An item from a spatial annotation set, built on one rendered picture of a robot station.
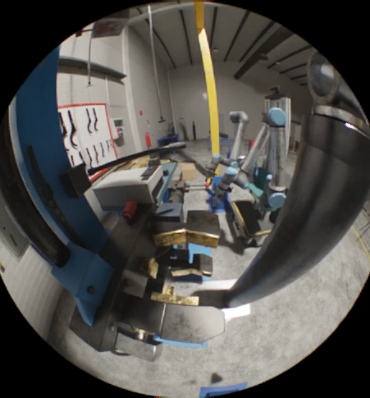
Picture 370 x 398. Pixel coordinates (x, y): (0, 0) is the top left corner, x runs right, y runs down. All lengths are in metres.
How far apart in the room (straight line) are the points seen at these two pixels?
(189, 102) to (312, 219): 10.99
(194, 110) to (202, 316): 10.99
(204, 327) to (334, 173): 0.46
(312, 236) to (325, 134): 0.19
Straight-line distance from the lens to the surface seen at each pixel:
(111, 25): 0.56
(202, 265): 0.97
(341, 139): 0.25
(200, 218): 0.60
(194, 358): 1.52
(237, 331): 1.49
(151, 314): 0.45
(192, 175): 3.14
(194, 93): 11.21
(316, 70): 0.41
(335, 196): 0.26
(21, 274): 2.25
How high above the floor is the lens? 1.42
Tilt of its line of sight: 35 degrees down
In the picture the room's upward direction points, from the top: 7 degrees counter-clockwise
